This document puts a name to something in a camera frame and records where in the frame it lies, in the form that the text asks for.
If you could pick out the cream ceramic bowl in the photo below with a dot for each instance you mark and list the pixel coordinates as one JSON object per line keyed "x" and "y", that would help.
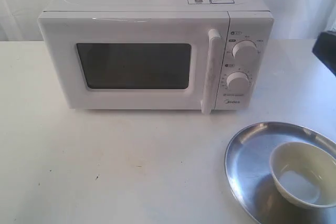
{"x": 304, "y": 175}

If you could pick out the white microwave door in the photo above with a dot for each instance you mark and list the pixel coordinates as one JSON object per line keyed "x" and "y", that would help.
{"x": 137, "y": 61}

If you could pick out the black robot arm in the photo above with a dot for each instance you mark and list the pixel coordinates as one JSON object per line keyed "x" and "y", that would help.
{"x": 325, "y": 49}

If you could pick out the white microwave oven body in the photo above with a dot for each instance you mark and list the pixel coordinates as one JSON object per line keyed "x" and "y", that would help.
{"x": 248, "y": 21}

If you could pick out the lower white control knob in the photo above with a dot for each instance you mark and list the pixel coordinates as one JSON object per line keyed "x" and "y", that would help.
{"x": 238, "y": 82}

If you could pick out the white control knob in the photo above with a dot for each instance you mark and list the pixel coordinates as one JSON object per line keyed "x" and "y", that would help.
{"x": 238, "y": 82}
{"x": 245, "y": 50}

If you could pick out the upper white control knob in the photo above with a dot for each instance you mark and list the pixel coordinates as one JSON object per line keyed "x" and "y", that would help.
{"x": 245, "y": 50}

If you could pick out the round stainless steel tray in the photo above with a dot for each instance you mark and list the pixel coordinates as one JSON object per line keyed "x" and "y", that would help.
{"x": 248, "y": 173}

